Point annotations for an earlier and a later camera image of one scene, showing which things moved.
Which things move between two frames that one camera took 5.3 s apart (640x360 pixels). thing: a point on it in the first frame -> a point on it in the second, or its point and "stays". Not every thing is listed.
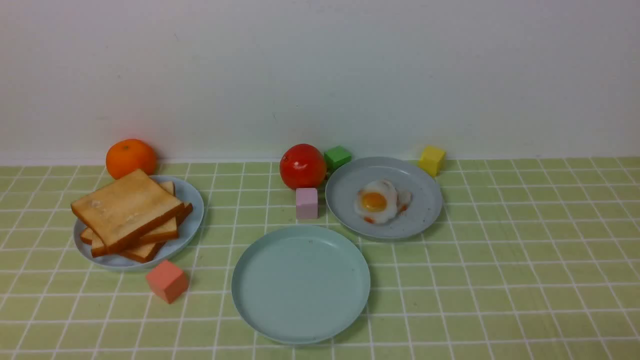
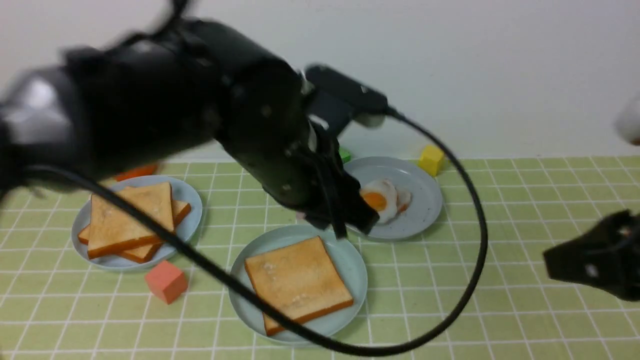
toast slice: (112, 213) -> (302, 278)
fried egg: (376, 202) stays
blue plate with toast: (183, 189) stays
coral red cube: (167, 281) stays
